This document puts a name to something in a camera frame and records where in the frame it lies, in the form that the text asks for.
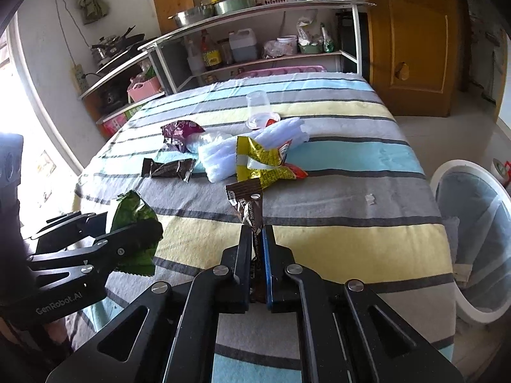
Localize green snack wrapper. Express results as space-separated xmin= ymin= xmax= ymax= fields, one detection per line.
xmin=107 ymin=190 xmax=163 ymax=277

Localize purple snack wrapper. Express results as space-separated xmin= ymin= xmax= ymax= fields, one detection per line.
xmin=161 ymin=120 xmax=204 ymax=152

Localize white foam wrap sheet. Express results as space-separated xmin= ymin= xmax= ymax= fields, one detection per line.
xmin=185 ymin=118 xmax=309 ymax=183

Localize yellow snack wrapper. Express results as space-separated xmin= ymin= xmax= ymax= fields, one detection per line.
xmin=236 ymin=137 xmax=308 ymax=189

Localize dark brown coffee wrapper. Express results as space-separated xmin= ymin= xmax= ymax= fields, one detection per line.
xmin=226 ymin=178 xmax=263 ymax=235

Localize white round trash bin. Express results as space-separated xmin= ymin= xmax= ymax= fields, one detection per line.
xmin=431 ymin=160 xmax=510 ymax=324

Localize metal kitchen shelf rack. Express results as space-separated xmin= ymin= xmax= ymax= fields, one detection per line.
xmin=80 ymin=0 xmax=362 ymax=138

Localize person's left hand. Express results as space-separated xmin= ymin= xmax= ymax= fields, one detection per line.
xmin=43 ymin=318 xmax=73 ymax=349

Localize striped table cloth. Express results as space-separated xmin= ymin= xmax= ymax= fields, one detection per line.
xmin=66 ymin=73 xmax=455 ymax=358

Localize pink plastic basket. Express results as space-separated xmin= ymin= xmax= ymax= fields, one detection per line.
xmin=127 ymin=77 xmax=161 ymax=102

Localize black pots on stove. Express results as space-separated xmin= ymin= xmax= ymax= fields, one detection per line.
xmin=90 ymin=26 xmax=145 ymax=66

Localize white paper towel roll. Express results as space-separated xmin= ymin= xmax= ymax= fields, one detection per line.
xmin=490 ymin=158 xmax=510 ymax=188

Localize soy sauce bottle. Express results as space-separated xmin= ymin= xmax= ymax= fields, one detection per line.
xmin=200 ymin=29 xmax=223 ymax=70

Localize pink storage box lid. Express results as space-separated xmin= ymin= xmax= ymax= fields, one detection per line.
xmin=236 ymin=65 xmax=326 ymax=79

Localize steel mixing bowl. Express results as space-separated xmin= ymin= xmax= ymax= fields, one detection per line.
xmin=168 ymin=5 xmax=216 ymax=28

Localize white oil jug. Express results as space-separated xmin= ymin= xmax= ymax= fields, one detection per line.
xmin=229 ymin=28 xmax=258 ymax=63

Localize wooden cutting board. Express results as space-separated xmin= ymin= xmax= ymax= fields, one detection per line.
xmin=153 ymin=0 xmax=195 ymax=35

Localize green enamel basin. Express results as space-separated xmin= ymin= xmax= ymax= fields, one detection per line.
xmin=213 ymin=0 xmax=257 ymax=16

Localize wooden door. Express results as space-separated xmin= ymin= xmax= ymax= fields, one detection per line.
xmin=367 ymin=0 xmax=462 ymax=117

